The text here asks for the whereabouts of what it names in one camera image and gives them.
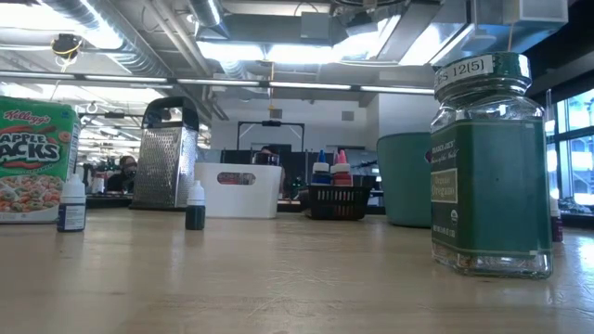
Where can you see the blue squeeze bottle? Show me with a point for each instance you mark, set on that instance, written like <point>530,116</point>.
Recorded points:
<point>320,178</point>

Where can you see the red squeeze bottle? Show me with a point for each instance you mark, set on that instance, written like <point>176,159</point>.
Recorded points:
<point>342,178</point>

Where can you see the person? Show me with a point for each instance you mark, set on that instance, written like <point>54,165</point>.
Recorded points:
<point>126,169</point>
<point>269,149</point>

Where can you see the small black mesh basket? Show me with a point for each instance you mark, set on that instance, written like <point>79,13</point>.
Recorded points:
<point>339,204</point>

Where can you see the linear ceiling light track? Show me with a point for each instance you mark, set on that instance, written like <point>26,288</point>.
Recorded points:
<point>306,86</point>

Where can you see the white plastic bin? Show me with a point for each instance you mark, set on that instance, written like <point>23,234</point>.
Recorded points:
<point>218,199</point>

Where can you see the green plastic bin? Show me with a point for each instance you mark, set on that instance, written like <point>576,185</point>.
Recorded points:
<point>404,185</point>

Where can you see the green white-capped dropper bottle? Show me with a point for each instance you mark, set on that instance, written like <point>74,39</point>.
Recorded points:
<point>195,218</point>

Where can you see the metal box grater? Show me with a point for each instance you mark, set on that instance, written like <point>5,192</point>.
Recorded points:
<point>162,167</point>

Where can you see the dark background desk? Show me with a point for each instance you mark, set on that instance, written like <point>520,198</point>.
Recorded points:
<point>109,200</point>

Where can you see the green-lidded oregano glass jar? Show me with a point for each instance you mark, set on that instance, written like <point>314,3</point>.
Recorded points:
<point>492,185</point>

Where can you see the white container red top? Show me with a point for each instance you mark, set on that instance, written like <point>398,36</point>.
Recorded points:
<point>98,185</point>

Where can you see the blue-label white-capped dropper bottle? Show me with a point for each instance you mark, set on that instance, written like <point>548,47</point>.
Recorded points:
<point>72,215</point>

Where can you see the green Apple Jacks cereal box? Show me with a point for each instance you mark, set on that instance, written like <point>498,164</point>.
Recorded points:
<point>37,153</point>

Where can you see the purple white-capped dropper bottle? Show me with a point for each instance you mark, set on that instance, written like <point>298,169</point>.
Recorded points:
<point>557,225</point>

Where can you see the white ceiling-mounted box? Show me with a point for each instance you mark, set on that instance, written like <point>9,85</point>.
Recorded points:
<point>538,11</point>

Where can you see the black gantry frame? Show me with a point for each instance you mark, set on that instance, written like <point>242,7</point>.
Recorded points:
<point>271,123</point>

